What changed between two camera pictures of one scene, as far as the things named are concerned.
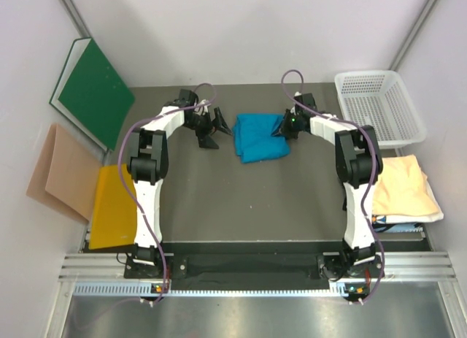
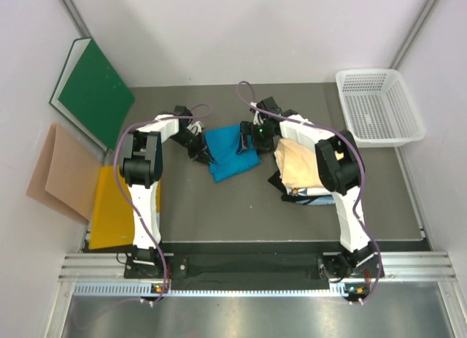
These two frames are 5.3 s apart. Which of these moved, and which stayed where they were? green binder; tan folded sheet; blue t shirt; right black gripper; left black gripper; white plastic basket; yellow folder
Moved: right black gripper; blue t shirt; left black gripper
Stayed: white plastic basket; tan folded sheet; yellow folder; green binder
